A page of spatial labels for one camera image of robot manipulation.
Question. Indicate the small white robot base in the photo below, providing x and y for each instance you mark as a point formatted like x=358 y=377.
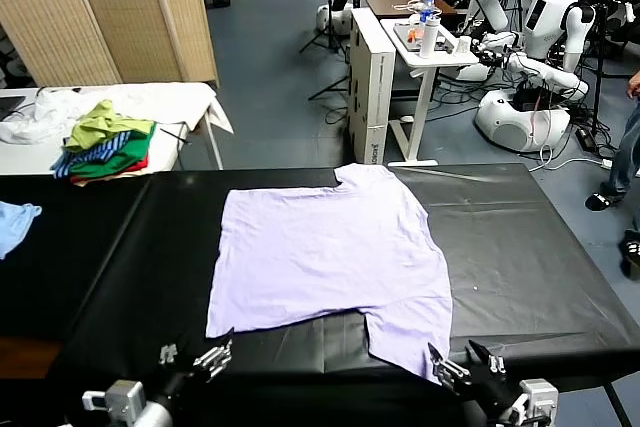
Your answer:
x=342 y=19

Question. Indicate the small black table cover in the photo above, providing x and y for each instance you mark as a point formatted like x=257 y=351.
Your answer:
x=75 y=247

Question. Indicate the person in blue jeans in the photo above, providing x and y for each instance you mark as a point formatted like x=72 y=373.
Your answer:
x=627 y=157

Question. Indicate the bamboo folding screen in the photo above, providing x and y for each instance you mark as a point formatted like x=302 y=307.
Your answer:
x=100 y=7

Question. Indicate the orange packet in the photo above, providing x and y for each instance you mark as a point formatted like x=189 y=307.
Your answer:
x=413 y=35

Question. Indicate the white humanoid robot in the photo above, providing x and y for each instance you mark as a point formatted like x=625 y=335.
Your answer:
x=542 y=17

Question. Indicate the white power strip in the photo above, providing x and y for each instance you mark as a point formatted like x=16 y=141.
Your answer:
x=607 y=163

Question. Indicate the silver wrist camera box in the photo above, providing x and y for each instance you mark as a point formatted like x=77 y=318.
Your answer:
x=122 y=394
x=540 y=392

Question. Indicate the white adjustable side table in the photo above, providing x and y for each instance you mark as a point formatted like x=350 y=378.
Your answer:
x=440 y=59

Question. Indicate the low white robot base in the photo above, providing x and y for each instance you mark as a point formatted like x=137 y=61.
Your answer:
x=472 y=72

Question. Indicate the white folding table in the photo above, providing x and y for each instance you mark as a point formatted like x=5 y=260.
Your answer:
x=30 y=157

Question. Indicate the pile of colourful clothes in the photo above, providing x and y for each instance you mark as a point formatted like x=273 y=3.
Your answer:
x=115 y=159

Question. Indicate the light blue garment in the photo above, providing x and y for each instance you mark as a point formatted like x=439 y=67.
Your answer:
x=12 y=227

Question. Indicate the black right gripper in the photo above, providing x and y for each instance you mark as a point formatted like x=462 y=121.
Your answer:
x=487 y=387

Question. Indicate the lavender t-shirt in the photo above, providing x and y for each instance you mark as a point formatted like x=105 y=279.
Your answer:
x=325 y=247

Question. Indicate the white paper cup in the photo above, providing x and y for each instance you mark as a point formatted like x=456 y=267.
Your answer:
x=463 y=45

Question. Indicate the tall white cardboard box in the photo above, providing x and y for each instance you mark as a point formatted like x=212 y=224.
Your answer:
x=370 y=97

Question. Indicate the blue striped garment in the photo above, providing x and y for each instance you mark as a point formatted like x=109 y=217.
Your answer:
x=102 y=148

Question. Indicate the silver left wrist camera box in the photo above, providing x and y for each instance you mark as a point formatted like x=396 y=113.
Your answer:
x=122 y=394

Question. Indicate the white thermos bottle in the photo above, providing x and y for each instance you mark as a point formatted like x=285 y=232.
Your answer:
x=428 y=39

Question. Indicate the black power adapter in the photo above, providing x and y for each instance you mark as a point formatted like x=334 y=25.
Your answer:
x=585 y=138

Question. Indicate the large black table cover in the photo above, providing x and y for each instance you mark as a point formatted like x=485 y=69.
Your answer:
x=500 y=247

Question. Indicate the lime green garment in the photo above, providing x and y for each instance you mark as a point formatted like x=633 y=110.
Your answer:
x=95 y=127

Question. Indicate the black light stand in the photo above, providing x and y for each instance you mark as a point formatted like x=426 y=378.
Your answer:
x=599 y=72

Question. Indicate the white cloth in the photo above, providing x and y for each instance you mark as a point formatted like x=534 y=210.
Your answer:
x=165 y=102

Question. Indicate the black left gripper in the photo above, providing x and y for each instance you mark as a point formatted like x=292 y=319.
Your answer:
x=172 y=387

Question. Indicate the grey tray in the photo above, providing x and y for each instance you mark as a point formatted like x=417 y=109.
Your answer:
x=402 y=34

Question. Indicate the beige garment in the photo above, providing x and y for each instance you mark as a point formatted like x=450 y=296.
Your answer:
x=100 y=182

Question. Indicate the black tripod stand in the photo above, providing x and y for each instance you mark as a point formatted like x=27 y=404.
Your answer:
x=330 y=22

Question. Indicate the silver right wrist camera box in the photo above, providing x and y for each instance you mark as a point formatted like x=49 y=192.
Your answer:
x=540 y=392

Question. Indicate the red garment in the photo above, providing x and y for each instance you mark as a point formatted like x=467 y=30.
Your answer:
x=141 y=164

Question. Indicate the clear water bottle blue label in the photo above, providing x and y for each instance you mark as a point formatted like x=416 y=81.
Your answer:
x=426 y=9

